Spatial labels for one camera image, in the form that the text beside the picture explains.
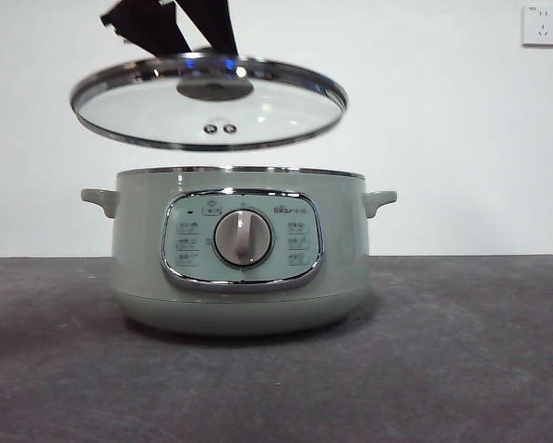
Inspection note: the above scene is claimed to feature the glass lid with green knob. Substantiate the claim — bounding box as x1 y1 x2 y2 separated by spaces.
69 50 350 152

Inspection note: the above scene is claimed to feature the pale green electric pot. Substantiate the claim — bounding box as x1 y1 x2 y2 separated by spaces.
80 166 398 337

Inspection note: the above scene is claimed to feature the white wall socket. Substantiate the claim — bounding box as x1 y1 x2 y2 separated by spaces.
521 4 553 48

